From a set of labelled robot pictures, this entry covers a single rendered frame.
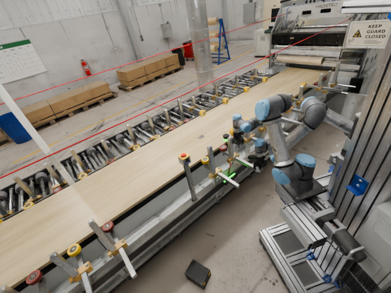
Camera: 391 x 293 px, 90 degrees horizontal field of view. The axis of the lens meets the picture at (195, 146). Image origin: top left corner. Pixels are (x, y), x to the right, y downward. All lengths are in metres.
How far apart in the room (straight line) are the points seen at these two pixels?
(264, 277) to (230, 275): 0.31
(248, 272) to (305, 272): 0.51
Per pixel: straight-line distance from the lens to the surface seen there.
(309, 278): 2.13
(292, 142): 1.51
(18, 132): 6.55
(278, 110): 1.23
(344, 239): 1.42
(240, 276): 2.27
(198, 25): 5.60
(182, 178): 1.93
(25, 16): 8.15
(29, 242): 2.07
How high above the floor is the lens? 2.14
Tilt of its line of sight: 36 degrees down
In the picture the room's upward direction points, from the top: 11 degrees counter-clockwise
